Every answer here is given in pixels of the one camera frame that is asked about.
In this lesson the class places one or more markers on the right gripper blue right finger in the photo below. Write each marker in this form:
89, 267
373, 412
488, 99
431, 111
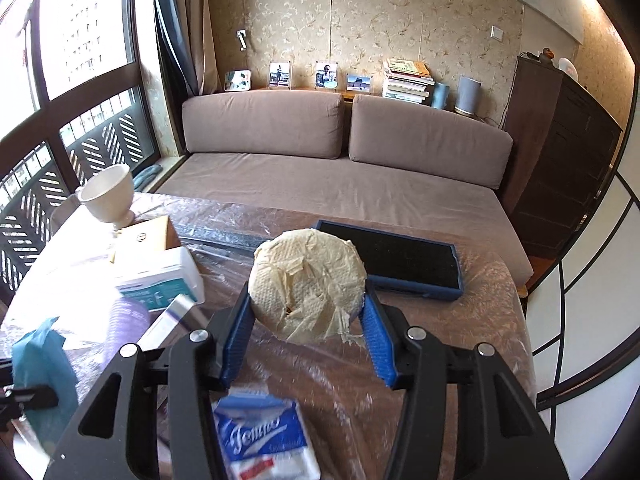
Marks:
380, 336

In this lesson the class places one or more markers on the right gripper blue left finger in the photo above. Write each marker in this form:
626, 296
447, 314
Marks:
234, 337

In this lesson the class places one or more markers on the white purple medicine box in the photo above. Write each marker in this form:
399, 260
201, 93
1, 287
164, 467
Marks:
178, 319

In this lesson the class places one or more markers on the white teal floss box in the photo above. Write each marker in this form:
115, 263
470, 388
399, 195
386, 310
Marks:
156, 281

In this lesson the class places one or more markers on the purple hair roller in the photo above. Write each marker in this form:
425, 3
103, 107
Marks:
129, 320

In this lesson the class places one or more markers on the orange brown small box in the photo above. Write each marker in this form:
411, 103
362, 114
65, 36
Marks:
144, 239

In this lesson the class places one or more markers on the clear plastic table cover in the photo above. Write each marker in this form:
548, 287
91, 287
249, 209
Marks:
350, 415

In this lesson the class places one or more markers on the blue-edged black tablet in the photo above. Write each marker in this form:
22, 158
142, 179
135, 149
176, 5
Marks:
403, 263

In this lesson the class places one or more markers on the blue tissue pack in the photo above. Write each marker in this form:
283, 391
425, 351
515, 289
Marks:
264, 437

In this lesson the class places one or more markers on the white footed teacup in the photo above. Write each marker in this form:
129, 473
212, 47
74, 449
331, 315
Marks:
108, 195

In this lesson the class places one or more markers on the left sofa back cushion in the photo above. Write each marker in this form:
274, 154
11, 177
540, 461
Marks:
274, 122

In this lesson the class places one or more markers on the sofa cushion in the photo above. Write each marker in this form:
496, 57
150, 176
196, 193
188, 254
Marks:
274, 122
420, 138

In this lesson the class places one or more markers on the teal cloth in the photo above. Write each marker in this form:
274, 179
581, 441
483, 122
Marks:
38, 359

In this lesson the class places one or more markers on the grey chair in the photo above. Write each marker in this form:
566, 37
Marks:
62, 212

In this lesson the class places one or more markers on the right sofa back cushion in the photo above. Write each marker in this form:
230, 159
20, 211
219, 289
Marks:
420, 138

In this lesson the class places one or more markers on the teal cup on shelf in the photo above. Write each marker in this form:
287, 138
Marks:
440, 95

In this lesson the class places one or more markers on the stack of books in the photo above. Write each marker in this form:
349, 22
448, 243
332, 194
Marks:
407, 81

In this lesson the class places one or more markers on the grey cylindrical speaker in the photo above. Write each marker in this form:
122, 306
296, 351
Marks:
468, 96

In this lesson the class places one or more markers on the dark wooden cabinet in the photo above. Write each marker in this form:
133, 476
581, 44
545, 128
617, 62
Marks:
563, 143

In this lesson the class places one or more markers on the beige curtain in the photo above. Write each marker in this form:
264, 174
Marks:
186, 29

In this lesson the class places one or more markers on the photo frame far left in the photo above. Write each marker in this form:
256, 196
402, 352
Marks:
237, 81

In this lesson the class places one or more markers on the photo frame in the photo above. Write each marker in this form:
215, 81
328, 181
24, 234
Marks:
358, 83
279, 74
237, 81
325, 76

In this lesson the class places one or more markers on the metal wall hook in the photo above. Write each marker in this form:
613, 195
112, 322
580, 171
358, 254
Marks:
241, 35

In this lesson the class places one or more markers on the white wall switch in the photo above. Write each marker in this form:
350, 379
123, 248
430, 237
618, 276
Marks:
496, 33

